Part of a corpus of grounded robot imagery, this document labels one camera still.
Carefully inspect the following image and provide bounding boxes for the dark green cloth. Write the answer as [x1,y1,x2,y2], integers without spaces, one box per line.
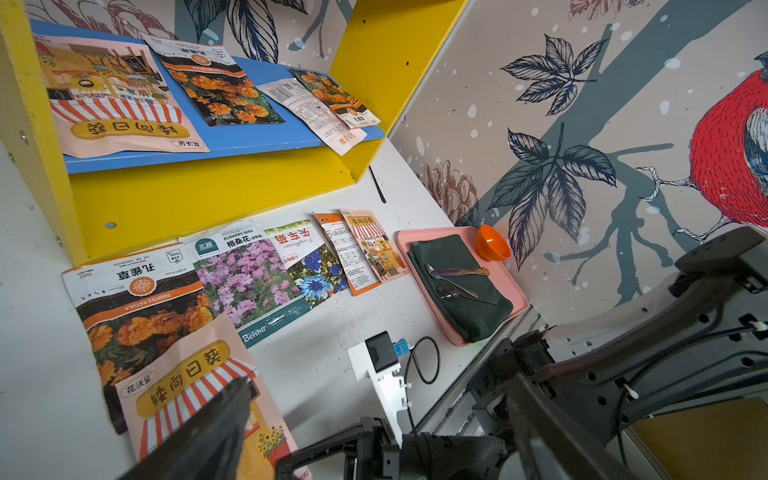
[408,234,514,343]

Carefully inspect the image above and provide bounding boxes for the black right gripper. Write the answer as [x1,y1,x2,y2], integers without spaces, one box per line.
[275,419,401,480]

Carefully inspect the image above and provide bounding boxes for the blue flower seed bag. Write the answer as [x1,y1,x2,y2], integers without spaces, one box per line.
[265,219,349,306]

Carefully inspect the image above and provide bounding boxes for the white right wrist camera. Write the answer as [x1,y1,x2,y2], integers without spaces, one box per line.
[347,331,409,447]

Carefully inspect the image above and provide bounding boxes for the orange bowl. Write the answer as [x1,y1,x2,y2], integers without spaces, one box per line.
[475,225,511,262]

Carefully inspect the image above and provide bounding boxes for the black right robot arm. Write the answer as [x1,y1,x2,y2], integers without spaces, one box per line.
[276,227,767,479]

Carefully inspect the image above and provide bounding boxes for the white text seed bag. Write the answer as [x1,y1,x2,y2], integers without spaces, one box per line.
[257,78,367,156]

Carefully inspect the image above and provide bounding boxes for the large shop seed bag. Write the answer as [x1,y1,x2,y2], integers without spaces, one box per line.
[33,34,208,159]

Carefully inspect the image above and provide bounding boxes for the marigold seed bag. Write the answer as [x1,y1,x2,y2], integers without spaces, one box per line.
[62,243,215,435]
[142,34,283,127]
[290,68,381,128]

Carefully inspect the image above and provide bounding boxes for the yellow wooden shelf unit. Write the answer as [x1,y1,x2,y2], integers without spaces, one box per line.
[1,1,465,266]

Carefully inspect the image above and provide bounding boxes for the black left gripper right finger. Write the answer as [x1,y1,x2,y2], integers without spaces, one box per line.
[506,375,635,479]

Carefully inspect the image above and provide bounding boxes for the pink tray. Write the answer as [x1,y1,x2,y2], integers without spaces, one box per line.
[396,227,530,347]

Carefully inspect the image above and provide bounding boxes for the purple flower seed bag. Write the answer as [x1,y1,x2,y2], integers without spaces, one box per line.
[179,218,310,348]

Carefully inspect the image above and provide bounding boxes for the pink shop seed bag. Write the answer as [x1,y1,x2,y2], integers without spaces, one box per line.
[117,314,298,479]

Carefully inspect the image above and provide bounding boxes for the small metal spoon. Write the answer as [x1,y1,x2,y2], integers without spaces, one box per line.
[436,285,497,306]

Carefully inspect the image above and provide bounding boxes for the orange back-side seed bag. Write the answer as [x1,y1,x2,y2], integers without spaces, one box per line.
[314,213,381,296]

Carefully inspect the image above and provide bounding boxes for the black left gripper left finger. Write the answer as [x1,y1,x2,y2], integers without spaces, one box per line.
[123,377,250,479]

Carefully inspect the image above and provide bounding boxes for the shop picture seed bag top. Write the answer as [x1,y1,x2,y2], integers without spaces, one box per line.
[340,209,409,282]

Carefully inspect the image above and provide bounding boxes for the colourful handled spoon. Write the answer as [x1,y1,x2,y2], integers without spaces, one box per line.
[426,264,490,279]

